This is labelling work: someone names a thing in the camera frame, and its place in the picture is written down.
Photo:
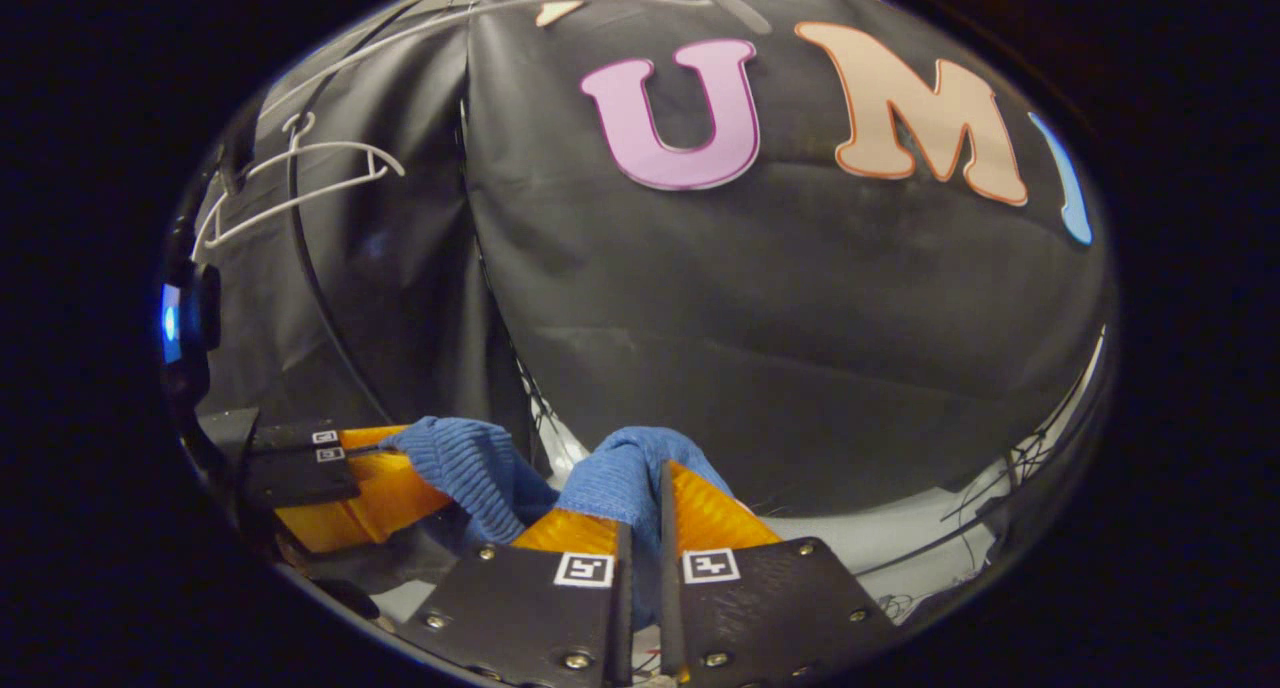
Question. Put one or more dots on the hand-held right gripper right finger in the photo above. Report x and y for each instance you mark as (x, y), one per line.
(668, 588)

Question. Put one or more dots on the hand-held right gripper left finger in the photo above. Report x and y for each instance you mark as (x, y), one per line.
(624, 608)

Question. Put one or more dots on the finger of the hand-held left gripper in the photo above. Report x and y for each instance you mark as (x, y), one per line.
(295, 438)
(300, 478)

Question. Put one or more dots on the plain white hanger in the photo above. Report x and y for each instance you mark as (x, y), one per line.
(300, 193)

